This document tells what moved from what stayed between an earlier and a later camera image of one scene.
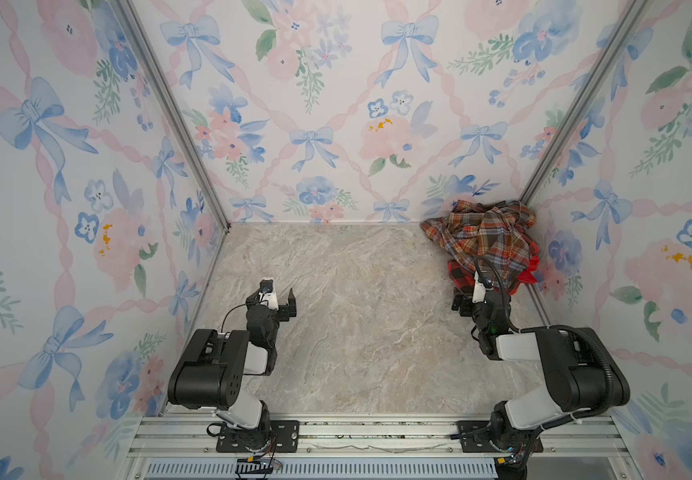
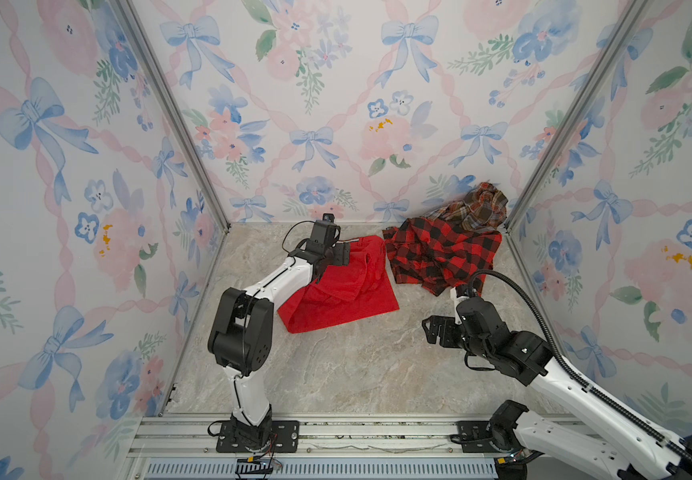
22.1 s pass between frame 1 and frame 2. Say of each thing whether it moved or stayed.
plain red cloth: moved
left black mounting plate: stayed
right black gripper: moved
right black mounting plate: stayed
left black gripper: moved
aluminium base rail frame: stayed
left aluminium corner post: stayed
